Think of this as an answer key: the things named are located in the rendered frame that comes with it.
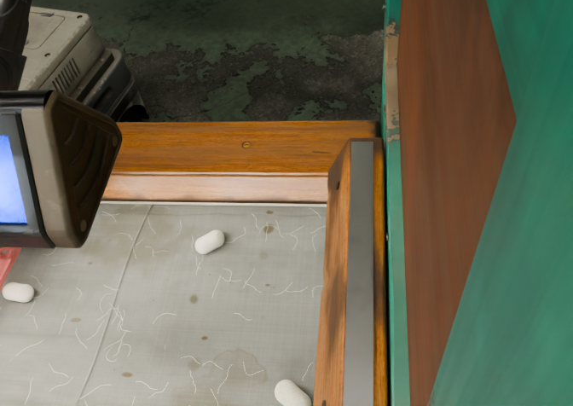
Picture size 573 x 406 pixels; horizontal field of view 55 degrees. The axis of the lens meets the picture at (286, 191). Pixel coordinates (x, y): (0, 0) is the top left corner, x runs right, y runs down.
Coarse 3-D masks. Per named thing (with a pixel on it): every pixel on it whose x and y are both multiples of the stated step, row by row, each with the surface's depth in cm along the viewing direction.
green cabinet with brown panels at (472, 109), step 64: (448, 0) 23; (512, 0) 8; (448, 64) 22; (512, 64) 8; (448, 128) 22; (512, 128) 12; (448, 192) 22; (512, 192) 7; (448, 256) 22; (512, 256) 7; (448, 320) 22; (512, 320) 7; (448, 384) 13; (512, 384) 7
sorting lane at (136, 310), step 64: (64, 256) 65; (128, 256) 64; (192, 256) 63; (256, 256) 62; (320, 256) 61; (0, 320) 61; (64, 320) 60; (128, 320) 59; (192, 320) 58; (256, 320) 58; (0, 384) 56; (64, 384) 56; (128, 384) 55; (192, 384) 54; (256, 384) 54
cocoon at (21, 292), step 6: (12, 282) 62; (6, 288) 61; (12, 288) 61; (18, 288) 61; (24, 288) 61; (30, 288) 61; (6, 294) 61; (12, 294) 61; (18, 294) 60; (24, 294) 60; (30, 294) 61; (18, 300) 61; (24, 300) 61
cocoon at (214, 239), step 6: (210, 234) 62; (216, 234) 62; (222, 234) 63; (198, 240) 62; (204, 240) 62; (210, 240) 62; (216, 240) 62; (222, 240) 63; (198, 246) 62; (204, 246) 62; (210, 246) 62; (216, 246) 63; (204, 252) 62
